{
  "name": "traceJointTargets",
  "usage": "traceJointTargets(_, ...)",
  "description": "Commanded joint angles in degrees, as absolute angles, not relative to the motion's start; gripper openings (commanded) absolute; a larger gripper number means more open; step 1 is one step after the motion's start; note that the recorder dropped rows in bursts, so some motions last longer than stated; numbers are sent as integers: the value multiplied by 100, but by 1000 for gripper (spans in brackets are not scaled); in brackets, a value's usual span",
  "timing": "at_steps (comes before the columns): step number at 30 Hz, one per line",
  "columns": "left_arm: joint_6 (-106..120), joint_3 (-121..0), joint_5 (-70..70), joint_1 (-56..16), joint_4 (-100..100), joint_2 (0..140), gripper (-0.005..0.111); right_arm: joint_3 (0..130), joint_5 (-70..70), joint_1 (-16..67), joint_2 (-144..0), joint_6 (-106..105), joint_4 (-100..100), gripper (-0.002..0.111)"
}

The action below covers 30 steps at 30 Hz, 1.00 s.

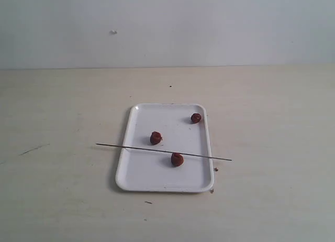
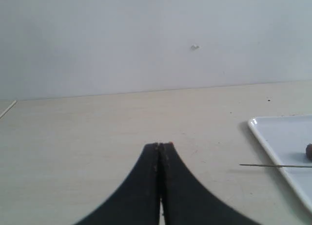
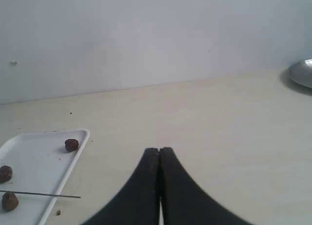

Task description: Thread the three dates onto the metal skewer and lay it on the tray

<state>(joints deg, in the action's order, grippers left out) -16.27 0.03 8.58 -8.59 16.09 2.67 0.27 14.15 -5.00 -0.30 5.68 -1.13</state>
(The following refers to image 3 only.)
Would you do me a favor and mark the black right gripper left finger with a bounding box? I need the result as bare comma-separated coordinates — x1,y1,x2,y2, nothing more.
84,148,160,225

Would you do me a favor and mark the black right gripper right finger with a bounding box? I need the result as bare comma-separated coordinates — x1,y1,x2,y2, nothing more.
160,147,250,225

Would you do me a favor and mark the red hawthorn ball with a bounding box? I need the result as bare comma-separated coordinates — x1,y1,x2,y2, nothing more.
1,192,19,212
64,139,79,152
0,165,13,184

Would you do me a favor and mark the thin metal skewer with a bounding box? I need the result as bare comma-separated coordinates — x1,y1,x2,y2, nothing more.
0,190,81,199

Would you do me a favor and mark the white plastic tray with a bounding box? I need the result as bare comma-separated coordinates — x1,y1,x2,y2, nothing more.
0,129,90,225

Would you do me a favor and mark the silver metal bowl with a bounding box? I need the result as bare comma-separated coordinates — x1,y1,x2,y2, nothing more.
288,59,312,89

